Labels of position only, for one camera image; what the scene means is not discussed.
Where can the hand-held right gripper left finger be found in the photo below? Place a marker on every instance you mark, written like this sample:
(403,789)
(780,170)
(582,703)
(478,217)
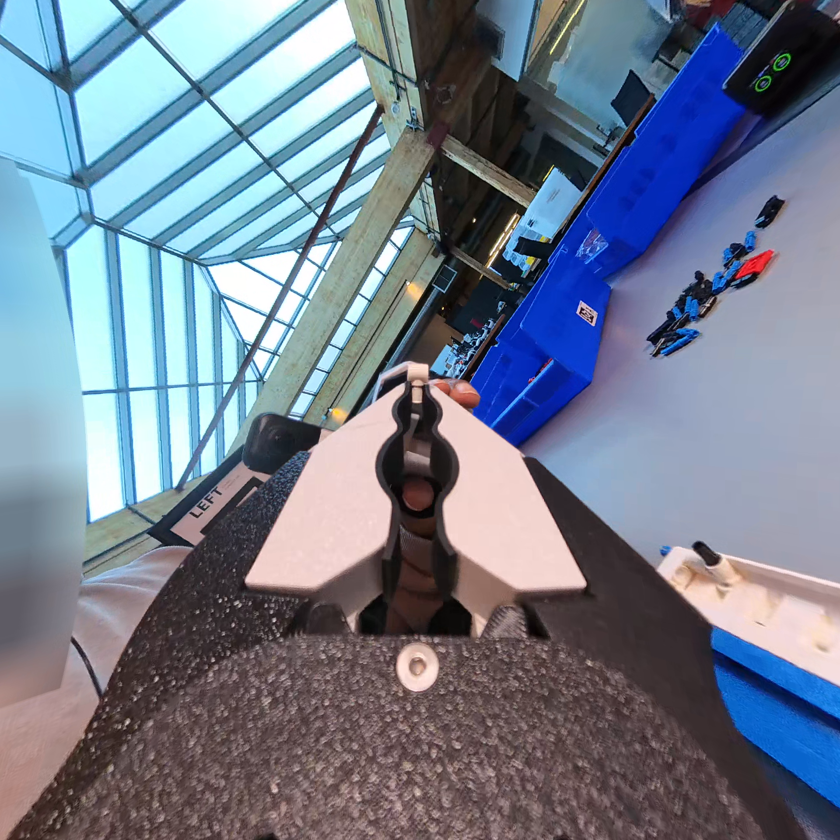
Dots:
(321,525)

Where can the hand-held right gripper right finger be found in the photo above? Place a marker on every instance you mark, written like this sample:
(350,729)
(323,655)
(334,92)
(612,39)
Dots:
(512,525)

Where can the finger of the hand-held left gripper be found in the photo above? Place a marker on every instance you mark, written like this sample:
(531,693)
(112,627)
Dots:
(392,379)

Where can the small white lego connector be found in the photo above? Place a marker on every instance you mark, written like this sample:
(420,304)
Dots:
(417,377)

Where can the blue and white lego panel assembly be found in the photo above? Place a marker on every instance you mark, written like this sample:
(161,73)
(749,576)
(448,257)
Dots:
(774,604)

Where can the pile of blue black lego pins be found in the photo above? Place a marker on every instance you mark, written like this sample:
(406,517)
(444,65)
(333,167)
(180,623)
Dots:
(709,289)

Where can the person's left hand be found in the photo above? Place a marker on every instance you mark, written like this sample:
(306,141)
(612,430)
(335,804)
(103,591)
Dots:
(459,394)

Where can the black framed white sign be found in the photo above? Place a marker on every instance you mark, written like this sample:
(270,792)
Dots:
(190,512)

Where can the blue plastic parts bin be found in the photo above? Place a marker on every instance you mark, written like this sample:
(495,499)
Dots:
(669,144)
(558,328)

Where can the stack of white storage boxes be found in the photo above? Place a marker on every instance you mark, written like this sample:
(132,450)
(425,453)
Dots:
(544,210)

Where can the small clear plastic bag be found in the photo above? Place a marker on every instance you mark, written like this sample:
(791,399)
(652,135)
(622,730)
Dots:
(592,246)

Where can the person's torso beige hoodie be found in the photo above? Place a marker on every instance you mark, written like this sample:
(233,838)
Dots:
(39,722)

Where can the black device with green display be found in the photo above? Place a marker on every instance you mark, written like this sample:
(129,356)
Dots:
(781,59)

